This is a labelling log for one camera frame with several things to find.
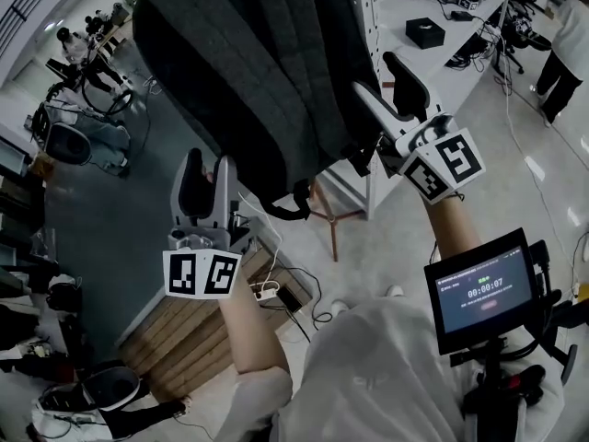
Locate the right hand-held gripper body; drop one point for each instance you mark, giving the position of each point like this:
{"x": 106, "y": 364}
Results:
{"x": 442, "y": 164}

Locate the black power adapter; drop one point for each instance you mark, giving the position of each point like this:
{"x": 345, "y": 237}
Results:
{"x": 290, "y": 299}

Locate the dark grey fabric backpack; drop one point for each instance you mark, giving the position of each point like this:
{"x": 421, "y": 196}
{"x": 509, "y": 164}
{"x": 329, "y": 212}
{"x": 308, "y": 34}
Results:
{"x": 239, "y": 72}

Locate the small black box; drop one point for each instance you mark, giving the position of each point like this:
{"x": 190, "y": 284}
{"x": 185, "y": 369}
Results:
{"x": 424, "y": 32}

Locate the wooden pallet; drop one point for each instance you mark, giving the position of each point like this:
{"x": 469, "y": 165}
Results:
{"x": 184, "y": 329}

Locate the person's left forearm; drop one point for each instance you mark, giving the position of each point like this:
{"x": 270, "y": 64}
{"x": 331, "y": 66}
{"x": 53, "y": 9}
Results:
{"x": 250, "y": 329}

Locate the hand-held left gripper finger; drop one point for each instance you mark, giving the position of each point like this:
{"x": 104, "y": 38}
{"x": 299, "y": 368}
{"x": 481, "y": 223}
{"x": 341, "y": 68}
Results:
{"x": 222, "y": 196}
{"x": 193, "y": 191}

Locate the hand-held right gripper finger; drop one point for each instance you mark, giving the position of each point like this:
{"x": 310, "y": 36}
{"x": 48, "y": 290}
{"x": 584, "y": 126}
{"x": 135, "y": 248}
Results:
{"x": 409, "y": 88}
{"x": 379, "y": 108}

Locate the dark shelving unit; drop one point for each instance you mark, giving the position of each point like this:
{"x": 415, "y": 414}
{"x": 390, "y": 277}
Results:
{"x": 23, "y": 210}

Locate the black monitor mount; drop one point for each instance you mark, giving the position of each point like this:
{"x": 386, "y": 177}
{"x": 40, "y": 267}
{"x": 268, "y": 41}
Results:
{"x": 515, "y": 385}

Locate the person's right forearm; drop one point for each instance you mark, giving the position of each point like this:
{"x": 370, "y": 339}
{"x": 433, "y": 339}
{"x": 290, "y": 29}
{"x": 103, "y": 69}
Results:
{"x": 455, "y": 228}

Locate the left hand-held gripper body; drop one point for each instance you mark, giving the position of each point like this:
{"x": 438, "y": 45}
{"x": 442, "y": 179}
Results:
{"x": 202, "y": 270}

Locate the person's white shoe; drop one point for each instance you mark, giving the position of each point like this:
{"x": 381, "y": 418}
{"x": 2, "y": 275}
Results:
{"x": 339, "y": 306}
{"x": 395, "y": 291}

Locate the white power strip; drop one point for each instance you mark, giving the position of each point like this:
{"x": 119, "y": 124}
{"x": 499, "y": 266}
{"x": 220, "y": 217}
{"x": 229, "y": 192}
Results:
{"x": 267, "y": 290}

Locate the black office chair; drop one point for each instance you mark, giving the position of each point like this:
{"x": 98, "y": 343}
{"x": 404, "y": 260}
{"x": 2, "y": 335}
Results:
{"x": 522, "y": 35}

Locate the person's white shirt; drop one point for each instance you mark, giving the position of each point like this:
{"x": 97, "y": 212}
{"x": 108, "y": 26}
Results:
{"x": 382, "y": 375}

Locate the black chest monitor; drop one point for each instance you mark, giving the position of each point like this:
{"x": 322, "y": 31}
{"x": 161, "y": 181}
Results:
{"x": 481, "y": 295}

